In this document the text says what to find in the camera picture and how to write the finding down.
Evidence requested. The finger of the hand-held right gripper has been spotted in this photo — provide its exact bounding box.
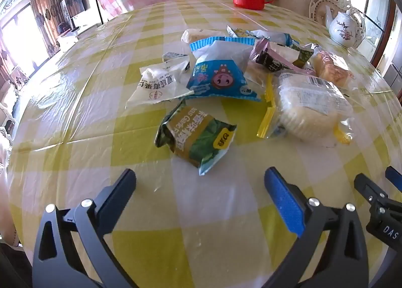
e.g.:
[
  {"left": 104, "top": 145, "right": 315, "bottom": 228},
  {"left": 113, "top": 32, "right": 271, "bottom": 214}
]
[
  {"left": 384, "top": 165, "right": 402, "bottom": 186},
  {"left": 354, "top": 173, "right": 391, "bottom": 205}
]

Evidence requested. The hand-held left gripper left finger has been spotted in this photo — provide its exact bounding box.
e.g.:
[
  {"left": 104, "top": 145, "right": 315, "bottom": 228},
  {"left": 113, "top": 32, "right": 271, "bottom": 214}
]
[{"left": 31, "top": 168, "right": 138, "bottom": 288}]

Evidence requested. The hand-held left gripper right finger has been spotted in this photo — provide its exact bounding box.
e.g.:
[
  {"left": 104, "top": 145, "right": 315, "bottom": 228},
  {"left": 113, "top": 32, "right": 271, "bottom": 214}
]
[{"left": 264, "top": 167, "right": 369, "bottom": 288}]

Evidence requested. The clear yellow edged cake packet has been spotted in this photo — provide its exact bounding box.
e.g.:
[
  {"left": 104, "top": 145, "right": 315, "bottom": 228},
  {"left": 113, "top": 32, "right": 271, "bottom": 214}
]
[{"left": 257, "top": 72, "right": 354, "bottom": 146}]

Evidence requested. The green cake packet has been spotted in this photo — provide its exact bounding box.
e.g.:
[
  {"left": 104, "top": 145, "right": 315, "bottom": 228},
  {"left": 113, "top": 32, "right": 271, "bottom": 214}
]
[{"left": 154, "top": 100, "right": 237, "bottom": 176}]

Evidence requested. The white printed bun packet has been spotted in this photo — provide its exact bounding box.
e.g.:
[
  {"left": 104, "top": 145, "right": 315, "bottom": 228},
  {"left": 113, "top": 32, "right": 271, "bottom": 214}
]
[{"left": 126, "top": 61, "right": 191, "bottom": 107}]

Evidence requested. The orange bread packet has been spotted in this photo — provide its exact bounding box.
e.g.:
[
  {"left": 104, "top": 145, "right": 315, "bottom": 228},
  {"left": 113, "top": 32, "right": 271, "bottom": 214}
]
[{"left": 309, "top": 49, "right": 355, "bottom": 88}]

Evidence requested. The large blue pig snack packet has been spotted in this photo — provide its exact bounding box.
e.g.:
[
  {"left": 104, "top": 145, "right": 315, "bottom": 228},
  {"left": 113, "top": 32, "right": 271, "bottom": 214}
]
[{"left": 186, "top": 37, "right": 262, "bottom": 102}]

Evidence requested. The pink and black snack packet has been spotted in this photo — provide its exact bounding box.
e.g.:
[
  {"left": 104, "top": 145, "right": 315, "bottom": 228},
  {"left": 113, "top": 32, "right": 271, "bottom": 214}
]
[{"left": 249, "top": 38, "right": 316, "bottom": 76}]

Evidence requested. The small grey carton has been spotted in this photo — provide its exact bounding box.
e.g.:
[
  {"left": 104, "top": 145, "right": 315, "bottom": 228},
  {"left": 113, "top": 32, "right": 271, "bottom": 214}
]
[{"left": 162, "top": 51, "right": 189, "bottom": 63}]

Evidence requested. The blue white snack packet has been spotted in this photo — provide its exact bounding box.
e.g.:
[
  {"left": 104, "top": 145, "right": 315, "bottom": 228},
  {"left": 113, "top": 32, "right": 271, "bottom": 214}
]
[{"left": 249, "top": 29, "right": 293, "bottom": 47}]

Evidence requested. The white green lemon packet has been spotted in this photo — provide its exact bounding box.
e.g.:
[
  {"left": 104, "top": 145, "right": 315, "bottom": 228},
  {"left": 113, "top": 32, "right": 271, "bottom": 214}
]
[{"left": 226, "top": 25, "right": 256, "bottom": 38}]

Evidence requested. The pale bread packet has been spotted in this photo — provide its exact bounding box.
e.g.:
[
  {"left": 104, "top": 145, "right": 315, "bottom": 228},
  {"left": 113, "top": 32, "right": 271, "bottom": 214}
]
[{"left": 181, "top": 29, "right": 227, "bottom": 44}]

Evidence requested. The yellow checked tablecloth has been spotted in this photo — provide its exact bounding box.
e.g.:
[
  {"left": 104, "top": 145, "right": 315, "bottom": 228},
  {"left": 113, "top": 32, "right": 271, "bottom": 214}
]
[{"left": 8, "top": 0, "right": 402, "bottom": 288}]

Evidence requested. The white floral teapot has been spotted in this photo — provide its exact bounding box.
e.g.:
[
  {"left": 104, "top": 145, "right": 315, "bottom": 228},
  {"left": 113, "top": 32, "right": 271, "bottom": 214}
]
[{"left": 324, "top": 6, "right": 366, "bottom": 49}]

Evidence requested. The white tv cabinet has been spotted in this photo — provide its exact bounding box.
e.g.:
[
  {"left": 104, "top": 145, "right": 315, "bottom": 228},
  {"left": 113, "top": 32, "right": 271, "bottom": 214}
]
[{"left": 57, "top": 23, "right": 103, "bottom": 39}]

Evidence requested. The white carved chair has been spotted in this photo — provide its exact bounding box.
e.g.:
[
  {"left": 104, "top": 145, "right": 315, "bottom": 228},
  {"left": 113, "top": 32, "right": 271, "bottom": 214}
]
[{"left": 309, "top": 0, "right": 367, "bottom": 50}]

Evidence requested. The black television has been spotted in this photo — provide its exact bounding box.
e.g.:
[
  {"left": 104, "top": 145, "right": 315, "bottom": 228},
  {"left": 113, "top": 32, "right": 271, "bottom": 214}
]
[{"left": 60, "top": 0, "right": 87, "bottom": 20}]

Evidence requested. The brown patterned curtain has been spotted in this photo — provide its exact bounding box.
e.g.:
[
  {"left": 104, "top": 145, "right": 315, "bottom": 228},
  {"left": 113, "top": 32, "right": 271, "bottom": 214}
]
[{"left": 30, "top": 0, "right": 65, "bottom": 54}]

